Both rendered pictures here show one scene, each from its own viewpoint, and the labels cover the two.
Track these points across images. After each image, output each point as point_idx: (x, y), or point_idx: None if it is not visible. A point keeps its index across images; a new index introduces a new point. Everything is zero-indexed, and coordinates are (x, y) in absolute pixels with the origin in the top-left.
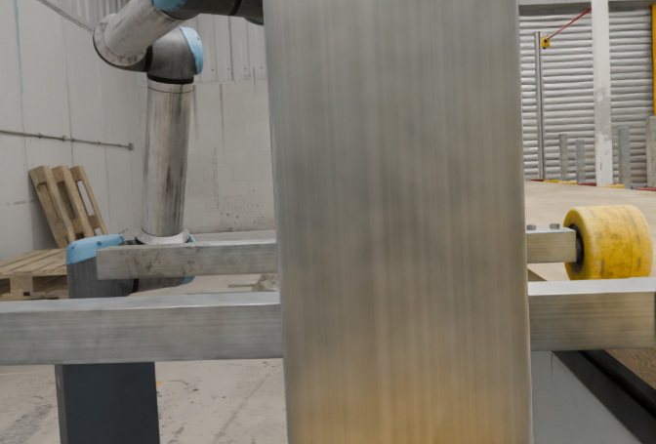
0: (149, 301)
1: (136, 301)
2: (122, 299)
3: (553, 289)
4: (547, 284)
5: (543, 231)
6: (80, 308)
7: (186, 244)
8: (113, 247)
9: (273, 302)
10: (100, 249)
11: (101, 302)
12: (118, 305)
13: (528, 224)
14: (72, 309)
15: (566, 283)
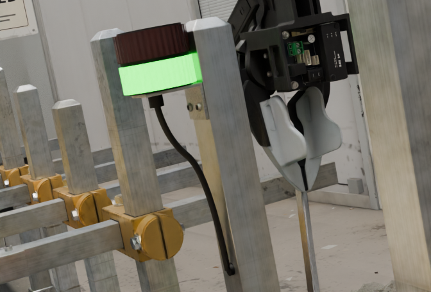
0: (158, 173)
1: (163, 172)
2: (171, 171)
3: (16, 210)
4: (18, 211)
5: (0, 249)
6: (175, 167)
7: (271, 176)
8: (322, 162)
9: (111, 184)
10: (322, 160)
11: (175, 169)
12: (164, 171)
13: (9, 245)
14: (177, 167)
15: (10, 213)
